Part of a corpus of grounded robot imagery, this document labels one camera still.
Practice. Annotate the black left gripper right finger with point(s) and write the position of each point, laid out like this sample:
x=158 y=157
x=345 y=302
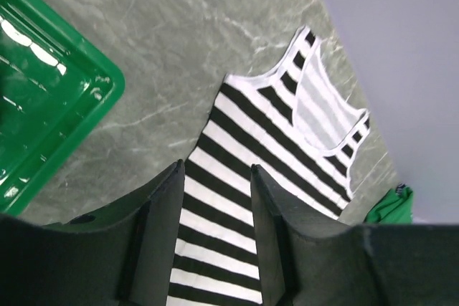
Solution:
x=307 y=258

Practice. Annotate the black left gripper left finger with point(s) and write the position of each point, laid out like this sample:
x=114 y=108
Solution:
x=119 y=254

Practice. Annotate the green garment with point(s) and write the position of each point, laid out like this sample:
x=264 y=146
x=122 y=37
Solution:
x=394 y=208

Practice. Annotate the black white striped garment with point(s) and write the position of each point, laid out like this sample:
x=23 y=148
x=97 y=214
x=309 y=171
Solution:
x=291 y=121

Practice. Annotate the green plastic basket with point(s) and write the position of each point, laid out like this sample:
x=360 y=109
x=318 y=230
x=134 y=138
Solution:
x=55 y=88

